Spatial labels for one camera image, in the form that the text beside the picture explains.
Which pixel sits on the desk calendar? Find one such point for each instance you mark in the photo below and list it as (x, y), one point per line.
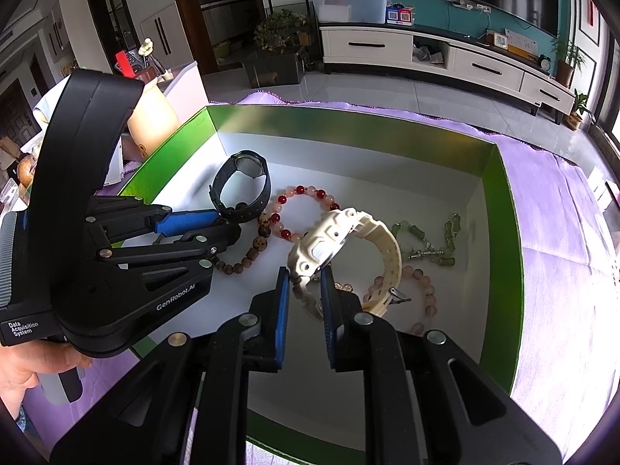
(518, 42)

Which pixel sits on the leafy potted plant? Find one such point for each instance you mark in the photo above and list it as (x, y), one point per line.
(281, 31)

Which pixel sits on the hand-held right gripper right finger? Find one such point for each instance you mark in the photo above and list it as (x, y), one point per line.
(328, 319)

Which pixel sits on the small tabletop display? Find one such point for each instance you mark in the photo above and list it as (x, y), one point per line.
(497, 39)

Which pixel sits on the wooden jar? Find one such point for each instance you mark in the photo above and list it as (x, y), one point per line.
(151, 114)

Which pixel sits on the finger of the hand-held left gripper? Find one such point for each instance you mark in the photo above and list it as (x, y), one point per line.
(193, 244)
(189, 222)

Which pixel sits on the person's left hand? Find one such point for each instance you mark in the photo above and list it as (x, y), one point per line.
(24, 368)

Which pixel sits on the red plastic tool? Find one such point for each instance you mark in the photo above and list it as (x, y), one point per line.
(125, 64)

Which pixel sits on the small red box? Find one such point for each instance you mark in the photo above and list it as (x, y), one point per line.
(407, 16)

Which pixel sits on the clear plastic storage box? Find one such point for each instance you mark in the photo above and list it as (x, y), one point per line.
(348, 7)

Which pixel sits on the pale pink box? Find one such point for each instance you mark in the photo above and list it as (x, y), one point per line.
(186, 87)

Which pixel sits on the green cardboard box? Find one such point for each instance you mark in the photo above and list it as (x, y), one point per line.
(387, 179)

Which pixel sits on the black wrist watch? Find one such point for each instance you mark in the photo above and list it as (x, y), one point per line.
(248, 167)

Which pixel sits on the purple floral tablecloth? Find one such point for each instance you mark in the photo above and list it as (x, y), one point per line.
(557, 276)

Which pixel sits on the white television cabinet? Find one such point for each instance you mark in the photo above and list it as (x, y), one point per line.
(368, 46)

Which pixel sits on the small blue box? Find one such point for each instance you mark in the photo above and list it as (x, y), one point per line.
(393, 15)

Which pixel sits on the cream bone-shaped stick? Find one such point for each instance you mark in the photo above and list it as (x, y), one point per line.
(146, 48)

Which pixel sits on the red hanging ornament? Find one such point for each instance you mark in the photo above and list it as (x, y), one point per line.
(590, 9)

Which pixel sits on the cream wrist watch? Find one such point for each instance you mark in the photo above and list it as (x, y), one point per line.
(329, 237)

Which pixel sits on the small potted plant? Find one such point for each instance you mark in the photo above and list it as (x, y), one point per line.
(579, 109)

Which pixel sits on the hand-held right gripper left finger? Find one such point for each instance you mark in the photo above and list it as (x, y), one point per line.
(282, 319)

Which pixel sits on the tall bamboo potted plant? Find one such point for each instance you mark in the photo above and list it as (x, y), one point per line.
(567, 60)

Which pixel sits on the dark plant stand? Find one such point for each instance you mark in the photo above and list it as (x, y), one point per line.
(273, 68)

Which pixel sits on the small round desk clock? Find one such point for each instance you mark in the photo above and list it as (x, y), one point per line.
(545, 63)

